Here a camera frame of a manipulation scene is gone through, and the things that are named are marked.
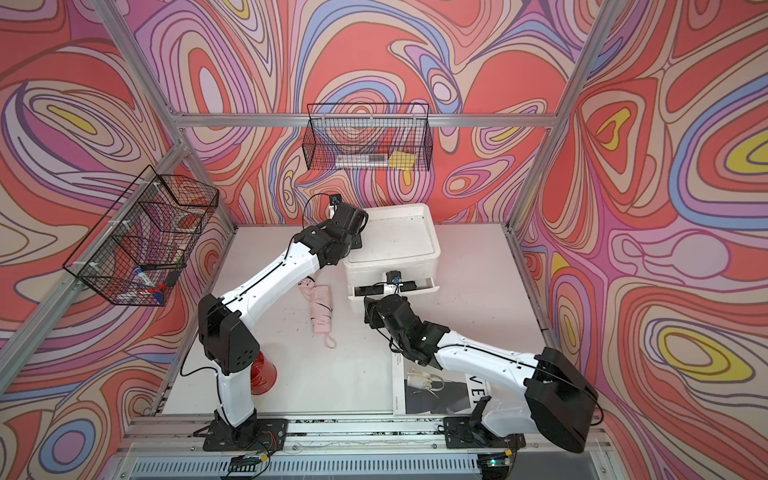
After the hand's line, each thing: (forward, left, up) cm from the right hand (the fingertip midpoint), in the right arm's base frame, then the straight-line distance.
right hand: (376, 306), depth 81 cm
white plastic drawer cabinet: (+16, -8, +10) cm, 20 cm away
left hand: (+19, +6, +10) cm, 22 cm away
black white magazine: (-19, -11, -11) cm, 24 cm away
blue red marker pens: (-4, +48, +18) cm, 51 cm away
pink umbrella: (+5, +18, -10) cm, 21 cm away
